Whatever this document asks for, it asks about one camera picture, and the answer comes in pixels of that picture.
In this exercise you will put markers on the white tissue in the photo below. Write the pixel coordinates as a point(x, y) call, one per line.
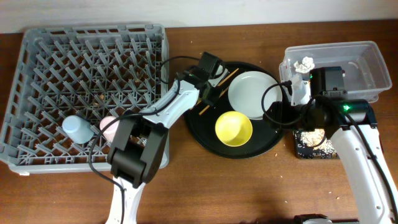
point(305, 66)

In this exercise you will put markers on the clear plastic bin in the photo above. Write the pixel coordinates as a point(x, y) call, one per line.
point(365, 72)

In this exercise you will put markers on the grey ceramic plate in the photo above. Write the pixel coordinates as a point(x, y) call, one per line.
point(246, 90)

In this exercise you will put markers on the wooden chopstick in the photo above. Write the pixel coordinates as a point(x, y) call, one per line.
point(207, 107)
point(228, 77)

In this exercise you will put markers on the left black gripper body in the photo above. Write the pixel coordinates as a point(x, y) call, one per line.
point(214, 93)

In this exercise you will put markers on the grey plastic dishwasher rack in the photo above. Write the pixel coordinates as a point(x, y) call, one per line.
point(91, 72)

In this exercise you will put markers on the black rectangular bin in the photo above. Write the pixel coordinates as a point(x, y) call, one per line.
point(314, 146)

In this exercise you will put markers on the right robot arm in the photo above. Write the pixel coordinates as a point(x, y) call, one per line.
point(351, 126)

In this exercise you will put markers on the blue plastic cup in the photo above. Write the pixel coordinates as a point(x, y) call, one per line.
point(77, 129)

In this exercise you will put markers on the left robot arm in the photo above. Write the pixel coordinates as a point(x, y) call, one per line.
point(138, 145)

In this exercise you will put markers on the yellow bowl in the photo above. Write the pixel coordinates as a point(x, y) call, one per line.
point(233, 129)

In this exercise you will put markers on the food scraps with rice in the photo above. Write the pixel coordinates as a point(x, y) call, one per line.
point(315, 140)

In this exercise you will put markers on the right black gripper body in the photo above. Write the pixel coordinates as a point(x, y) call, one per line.
point(288, 116)

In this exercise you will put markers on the round black tray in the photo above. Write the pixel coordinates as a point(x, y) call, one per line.
point(202, 127)

